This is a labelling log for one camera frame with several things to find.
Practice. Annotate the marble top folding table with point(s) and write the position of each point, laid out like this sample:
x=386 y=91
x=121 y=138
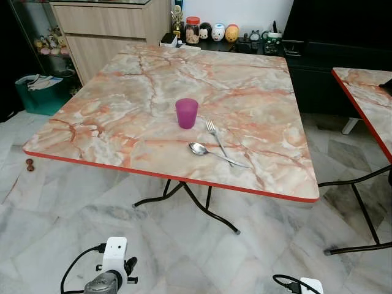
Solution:
x=370 y=92
x=122 y=92

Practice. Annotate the black television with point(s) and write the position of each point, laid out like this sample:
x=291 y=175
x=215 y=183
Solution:
x=343 y=18

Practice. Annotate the purple plastic cup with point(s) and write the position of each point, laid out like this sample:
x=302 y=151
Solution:
x=187 y=115

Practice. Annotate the small white box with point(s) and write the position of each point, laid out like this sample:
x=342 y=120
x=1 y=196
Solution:
x=168 y=40

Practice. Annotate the teal storage bin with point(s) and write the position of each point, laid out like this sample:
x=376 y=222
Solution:
x=40 y=103

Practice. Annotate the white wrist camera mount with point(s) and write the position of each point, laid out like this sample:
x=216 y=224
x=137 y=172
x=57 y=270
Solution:
x=114 y=254
x=312 y=286

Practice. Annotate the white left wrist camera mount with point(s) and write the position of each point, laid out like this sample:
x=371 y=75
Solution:
x=114 y=254

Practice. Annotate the black round figurine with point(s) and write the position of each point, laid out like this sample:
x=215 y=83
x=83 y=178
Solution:
x=205 y=32

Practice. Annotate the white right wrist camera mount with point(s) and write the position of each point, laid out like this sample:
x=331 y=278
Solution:
x=312 y=286

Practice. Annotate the silver metal spoon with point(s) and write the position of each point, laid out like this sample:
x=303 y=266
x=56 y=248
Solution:
x=197 y=148

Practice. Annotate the light wooden cabinet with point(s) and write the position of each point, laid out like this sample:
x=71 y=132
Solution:
x=110 y=30

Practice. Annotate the green mug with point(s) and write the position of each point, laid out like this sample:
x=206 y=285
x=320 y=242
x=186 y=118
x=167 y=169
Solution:
x=273 y=41

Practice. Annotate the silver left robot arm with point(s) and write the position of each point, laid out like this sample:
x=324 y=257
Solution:
x=101 y=285

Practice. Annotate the white round figurine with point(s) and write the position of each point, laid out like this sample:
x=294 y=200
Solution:
x=218 y=32

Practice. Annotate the pink plush toys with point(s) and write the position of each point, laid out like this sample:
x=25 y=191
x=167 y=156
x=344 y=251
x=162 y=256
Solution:
x=52 y=43

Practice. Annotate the yellow round figurine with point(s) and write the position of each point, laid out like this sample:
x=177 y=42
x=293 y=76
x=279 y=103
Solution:
x=231 y=33

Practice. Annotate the small brown floor object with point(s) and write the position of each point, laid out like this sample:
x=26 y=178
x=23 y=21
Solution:
x=29 y=164

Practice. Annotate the gold trophy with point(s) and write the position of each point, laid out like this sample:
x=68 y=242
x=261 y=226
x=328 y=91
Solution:
x=177 y=21

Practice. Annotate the glass display shelf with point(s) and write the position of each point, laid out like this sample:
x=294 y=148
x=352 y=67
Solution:
x=37 y=15

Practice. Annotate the white papers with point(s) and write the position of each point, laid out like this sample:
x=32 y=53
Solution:
x=40 y=81

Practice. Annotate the red lidded snack jar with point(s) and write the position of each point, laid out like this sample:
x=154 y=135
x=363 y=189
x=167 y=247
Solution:
x=192 y=33

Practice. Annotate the silver metal fork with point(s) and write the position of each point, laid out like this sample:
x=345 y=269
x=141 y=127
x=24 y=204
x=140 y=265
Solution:
x=212 y=128

